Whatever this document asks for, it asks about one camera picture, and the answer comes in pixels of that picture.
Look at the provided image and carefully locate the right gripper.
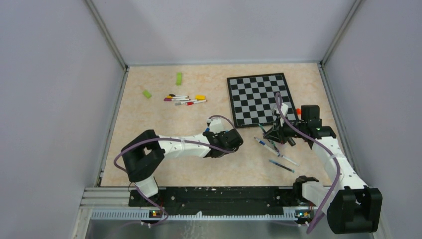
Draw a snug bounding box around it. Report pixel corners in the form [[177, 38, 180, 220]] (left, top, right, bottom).
[[264, 114, 307, 145]]

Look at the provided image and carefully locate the green thin pen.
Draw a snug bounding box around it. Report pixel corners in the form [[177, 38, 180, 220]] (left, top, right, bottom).
[[258, 124, 280, 154]]

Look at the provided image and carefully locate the blue capped white marker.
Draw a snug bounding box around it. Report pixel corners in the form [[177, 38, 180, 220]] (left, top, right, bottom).
[[254, 138, 280, 157]]

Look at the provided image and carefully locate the blue thin pen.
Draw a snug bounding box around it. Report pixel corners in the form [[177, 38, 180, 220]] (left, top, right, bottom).
[[268, 160, 295, 173]]

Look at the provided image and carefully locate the grey capped marker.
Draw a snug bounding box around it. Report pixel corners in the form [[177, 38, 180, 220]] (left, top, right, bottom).
[[175, 100, 197, 106]]

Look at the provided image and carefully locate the black capped marker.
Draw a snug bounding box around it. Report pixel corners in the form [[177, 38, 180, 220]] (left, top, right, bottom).
[[167, 94, 189, 98]]

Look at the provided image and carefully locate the blue black highlighter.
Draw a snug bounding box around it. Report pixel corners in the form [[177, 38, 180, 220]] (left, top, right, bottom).
[[286, 137, 296, 147]]

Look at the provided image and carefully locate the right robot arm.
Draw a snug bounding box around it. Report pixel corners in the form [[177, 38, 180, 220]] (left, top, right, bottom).
[[264, 103, 383, 234]]

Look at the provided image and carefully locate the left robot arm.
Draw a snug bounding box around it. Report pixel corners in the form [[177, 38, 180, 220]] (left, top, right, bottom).
[[117, 129, 244, 206]]

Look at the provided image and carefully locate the black white chessboard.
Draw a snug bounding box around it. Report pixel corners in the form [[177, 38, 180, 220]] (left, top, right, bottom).
[[227, 73, 299, 128]]

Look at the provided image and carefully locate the yellow block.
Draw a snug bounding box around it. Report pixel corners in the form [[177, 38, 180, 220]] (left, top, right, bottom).
[[195, 95, 206, 100]]

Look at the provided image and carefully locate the green block far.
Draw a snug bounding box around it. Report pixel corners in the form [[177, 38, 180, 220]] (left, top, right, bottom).
[[176, 72, 183, 86]]

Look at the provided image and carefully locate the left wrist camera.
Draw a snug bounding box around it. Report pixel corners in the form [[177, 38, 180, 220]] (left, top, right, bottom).
[[207, 117, 225, 134]]

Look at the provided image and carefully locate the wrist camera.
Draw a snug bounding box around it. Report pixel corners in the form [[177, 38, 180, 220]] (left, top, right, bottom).
[[272, 103, 289, 118], [207, 117, 225, 134]]

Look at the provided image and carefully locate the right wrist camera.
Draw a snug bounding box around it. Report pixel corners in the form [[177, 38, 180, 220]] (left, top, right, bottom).
[[272, 103, 289, 118]]

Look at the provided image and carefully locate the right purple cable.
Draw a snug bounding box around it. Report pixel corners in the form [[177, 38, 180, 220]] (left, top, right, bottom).
[[274, 92, 341, 235]]

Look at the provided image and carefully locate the purple cable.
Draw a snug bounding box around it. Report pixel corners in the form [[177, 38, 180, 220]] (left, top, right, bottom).
[[114, 115, 236, 227], [274, 92, 341, 235]]

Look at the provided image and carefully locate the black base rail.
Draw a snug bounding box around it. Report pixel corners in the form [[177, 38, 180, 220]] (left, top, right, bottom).
[[150, 186, 316, 216]]

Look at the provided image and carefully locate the green block near wall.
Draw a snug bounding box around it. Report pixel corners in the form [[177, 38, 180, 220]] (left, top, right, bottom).
[[142, 90, 152, 99]]

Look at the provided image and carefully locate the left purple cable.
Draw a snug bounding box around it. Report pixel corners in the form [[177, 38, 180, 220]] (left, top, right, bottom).
[[114, 115, 236, 227]]

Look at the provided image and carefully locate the aluminium frame rail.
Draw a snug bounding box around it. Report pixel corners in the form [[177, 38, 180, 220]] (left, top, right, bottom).
[[80, 187, 317, 221]]

